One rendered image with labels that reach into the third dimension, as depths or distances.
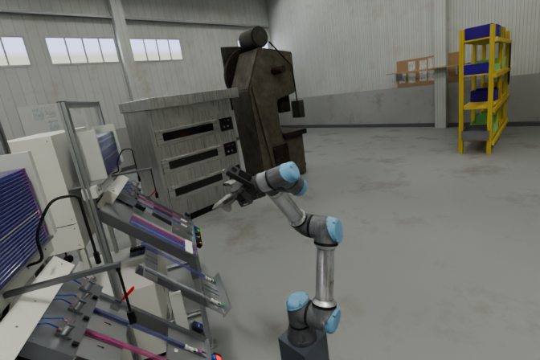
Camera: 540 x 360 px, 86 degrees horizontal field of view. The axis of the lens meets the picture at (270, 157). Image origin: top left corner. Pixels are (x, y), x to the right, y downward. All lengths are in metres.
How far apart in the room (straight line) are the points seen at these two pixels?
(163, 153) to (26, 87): 5.73
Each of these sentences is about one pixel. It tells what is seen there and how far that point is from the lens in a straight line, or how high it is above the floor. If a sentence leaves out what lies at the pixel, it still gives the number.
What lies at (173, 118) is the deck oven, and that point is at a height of 1.59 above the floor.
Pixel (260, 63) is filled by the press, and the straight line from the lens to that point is 5.46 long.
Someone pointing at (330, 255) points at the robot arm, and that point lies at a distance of 1.47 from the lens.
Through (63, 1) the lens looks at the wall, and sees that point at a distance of 10.23.
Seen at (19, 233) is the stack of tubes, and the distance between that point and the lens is 1.21.
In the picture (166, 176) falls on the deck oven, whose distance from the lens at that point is 4.49.
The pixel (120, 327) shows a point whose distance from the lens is 1.40.
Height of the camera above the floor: 1.80
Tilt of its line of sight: 13 degrees down
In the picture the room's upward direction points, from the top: 8 degrees counter-clockwise
